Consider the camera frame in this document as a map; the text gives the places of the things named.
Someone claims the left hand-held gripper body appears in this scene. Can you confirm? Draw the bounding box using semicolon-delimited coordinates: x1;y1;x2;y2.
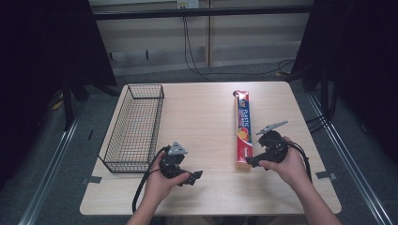
159;142;189;180

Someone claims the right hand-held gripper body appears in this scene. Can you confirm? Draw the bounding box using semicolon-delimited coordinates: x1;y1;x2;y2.
255;120;289;165

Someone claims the red plastic wrap box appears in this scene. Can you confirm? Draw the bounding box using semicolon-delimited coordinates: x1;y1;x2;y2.
232;89;253;173

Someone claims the person's left hand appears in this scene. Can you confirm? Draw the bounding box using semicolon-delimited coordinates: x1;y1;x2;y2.
144;162;191;204

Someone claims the person's right hand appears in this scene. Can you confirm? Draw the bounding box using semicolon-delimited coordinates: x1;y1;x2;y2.
258;135;310;192

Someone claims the grey tape piece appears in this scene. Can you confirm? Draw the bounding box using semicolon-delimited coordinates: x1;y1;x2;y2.
81;175;103;185
314;171;338;181

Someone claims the black metal stand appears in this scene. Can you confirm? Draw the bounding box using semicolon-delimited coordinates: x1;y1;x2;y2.
61;79;76;131

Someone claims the black curtain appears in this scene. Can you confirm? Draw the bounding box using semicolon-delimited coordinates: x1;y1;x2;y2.
0;0;118;190
289;0;398;163

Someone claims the black horizontal metal bar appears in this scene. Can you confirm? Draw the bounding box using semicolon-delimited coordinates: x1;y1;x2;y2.
93;5;314;22

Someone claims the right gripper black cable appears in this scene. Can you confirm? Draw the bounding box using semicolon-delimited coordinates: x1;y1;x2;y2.
285;141;314;184

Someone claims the black wire basket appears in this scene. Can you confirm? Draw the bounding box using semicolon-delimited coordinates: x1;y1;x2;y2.
97;83;165;174

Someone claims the black floor cables bundle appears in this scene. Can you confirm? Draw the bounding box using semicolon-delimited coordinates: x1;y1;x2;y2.
303;83;339;135

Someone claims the silver floor rail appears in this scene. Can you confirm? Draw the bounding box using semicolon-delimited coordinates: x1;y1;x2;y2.
306;93;393;225
18;115;81;225

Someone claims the black wall cable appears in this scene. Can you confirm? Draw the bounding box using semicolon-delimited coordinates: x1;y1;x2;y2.
182;15;296;83

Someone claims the white wall power outlet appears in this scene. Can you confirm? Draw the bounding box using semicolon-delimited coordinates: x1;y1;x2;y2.
176;0;201;9

